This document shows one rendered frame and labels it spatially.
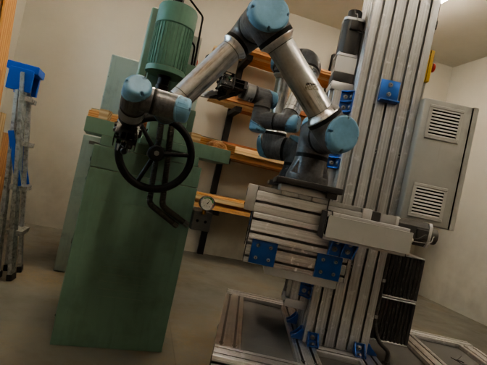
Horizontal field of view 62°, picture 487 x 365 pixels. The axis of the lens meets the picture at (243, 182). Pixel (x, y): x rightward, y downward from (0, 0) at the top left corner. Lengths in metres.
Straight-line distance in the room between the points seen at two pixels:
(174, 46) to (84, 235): 0.87
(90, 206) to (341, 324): 1.07
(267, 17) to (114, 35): 3.21
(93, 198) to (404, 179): 1.20
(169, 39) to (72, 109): 2.50
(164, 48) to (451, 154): 1.23
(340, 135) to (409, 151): 0.46
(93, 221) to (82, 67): 2.76
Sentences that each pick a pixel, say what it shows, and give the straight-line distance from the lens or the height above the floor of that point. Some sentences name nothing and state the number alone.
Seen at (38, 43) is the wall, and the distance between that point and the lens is 4.41.
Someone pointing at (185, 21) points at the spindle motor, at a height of 1.40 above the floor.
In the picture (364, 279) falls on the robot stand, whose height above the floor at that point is 0.51.
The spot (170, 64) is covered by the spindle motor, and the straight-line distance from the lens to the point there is 1.83.
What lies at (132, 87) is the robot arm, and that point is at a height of 0.95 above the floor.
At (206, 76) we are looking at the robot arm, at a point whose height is 1.07.
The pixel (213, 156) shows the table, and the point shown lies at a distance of 1.74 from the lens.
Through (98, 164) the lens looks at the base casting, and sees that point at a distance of 1.69.
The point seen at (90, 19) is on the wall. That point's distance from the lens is 4.41.
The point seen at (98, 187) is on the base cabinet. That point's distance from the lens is 1.69.
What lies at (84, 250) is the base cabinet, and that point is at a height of 0.38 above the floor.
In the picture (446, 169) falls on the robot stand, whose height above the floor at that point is 0.98.
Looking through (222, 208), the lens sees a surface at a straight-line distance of 3.73.
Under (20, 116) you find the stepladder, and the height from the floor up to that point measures 0.87.
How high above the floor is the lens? 0.75
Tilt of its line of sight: 1 degrees up
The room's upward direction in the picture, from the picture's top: 12 degrees clockwise
